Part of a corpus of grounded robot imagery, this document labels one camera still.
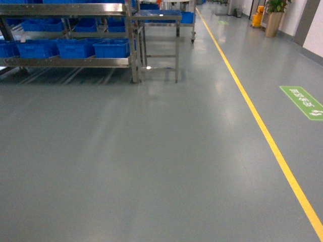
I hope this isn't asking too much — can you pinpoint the blue plastic bin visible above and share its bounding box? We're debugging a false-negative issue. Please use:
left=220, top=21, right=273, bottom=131
left=55, top=38, right=103, bottom=58
left=17, top=39, right=59, bottom=58
left=93, top=38, right=131, bottom=58
left=0, top=40, right=20, bottom=58

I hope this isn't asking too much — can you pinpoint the steel shelf rack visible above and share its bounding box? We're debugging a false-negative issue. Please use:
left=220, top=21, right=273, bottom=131
left=1, top=1, right=141, bottom=83

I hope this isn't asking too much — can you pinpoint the stainless steel table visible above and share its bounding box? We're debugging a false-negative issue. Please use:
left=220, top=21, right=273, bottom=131
left=133, top=10, right=182, bottom=83

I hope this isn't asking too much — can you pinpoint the steel rolling cart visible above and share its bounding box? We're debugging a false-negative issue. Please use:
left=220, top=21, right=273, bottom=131
left=160, top=0, right=197, bottom=44

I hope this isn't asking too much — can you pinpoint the yellow mop bucket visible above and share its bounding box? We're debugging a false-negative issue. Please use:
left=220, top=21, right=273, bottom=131
left=251, top=6, right=264, bottom=28

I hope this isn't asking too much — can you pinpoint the green floor sign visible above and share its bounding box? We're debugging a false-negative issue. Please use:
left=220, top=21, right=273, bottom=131
left=280, top=86, right=322, bottom=121

